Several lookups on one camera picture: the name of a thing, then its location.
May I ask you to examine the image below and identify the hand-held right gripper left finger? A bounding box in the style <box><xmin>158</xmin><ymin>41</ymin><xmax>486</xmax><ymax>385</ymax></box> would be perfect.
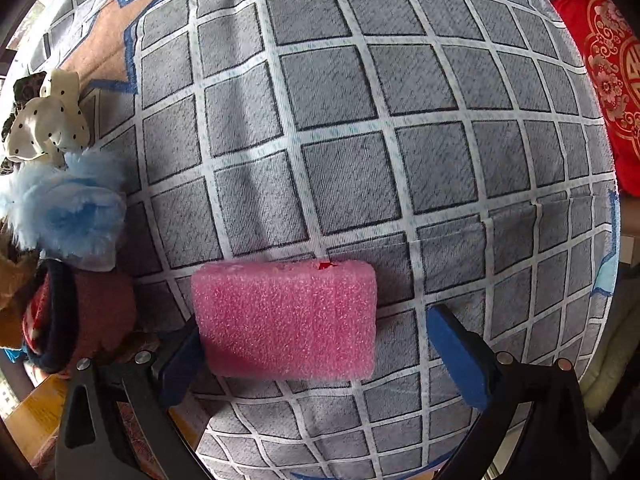
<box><xmin>54</xmin><ymin>327</ymin><xmax>211</xmax><ymax>480</ymax></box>

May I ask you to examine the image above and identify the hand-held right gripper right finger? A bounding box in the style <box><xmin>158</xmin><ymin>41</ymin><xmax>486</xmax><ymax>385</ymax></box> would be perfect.
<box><xmin>426</xmin><ymin>304</ymin><xmax>591</xmax><ymax>480</ymax></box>

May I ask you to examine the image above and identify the navy and pink knit sock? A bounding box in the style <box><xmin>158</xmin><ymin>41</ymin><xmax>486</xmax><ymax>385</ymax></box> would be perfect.
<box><xmin>22</xmin><ymin>260</ymin><xmax>161</xmax><ymax>373</ymax></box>

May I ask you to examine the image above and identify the pink foam sponge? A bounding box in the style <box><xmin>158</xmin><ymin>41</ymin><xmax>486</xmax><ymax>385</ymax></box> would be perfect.
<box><xmin>191</xmin><ymin>259</ymin><xmax>378</xmax><ymax>380</ymax></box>

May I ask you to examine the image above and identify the beige sock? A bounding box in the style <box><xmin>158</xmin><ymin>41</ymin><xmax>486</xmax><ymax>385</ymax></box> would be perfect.
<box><xmin>0</xmin><ymin>250</ymin><xmax>41</xmax><ymax>351</ymax></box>

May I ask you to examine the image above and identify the fluffy light blue sock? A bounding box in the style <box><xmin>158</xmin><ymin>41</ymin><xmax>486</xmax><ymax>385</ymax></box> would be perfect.
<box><xmin>0</xmin><ymin>150</ymin><xmax>128</xmax><ymax>271</ymax></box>

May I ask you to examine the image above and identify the white polka dot scrunchie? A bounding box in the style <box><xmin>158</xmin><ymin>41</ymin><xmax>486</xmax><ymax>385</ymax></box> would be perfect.
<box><xmin>2</xmin><ymin>70</ymin><xmax>91</xmax><ymax>168</ymax></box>

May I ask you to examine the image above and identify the leopard print scrunchie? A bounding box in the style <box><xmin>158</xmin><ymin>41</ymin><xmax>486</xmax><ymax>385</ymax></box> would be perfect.
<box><xmin>0</xmin><ymin>72</ymin><xmax>48</xmax><ymax>176</ymax></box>

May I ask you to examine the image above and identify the grey checked star blanket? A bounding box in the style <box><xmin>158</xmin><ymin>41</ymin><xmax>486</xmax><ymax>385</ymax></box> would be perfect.
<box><xmin>10</xmin><ymin>0</ymin><xmax>621</xmax><ymax>480</ymax></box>

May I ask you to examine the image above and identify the red embroidered cushion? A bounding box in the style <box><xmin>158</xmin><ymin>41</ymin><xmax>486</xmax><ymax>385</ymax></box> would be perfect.
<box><xmin>552</xmin><ymin>0</ymin><xmax>640</xmax><ymax>191</ymax></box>

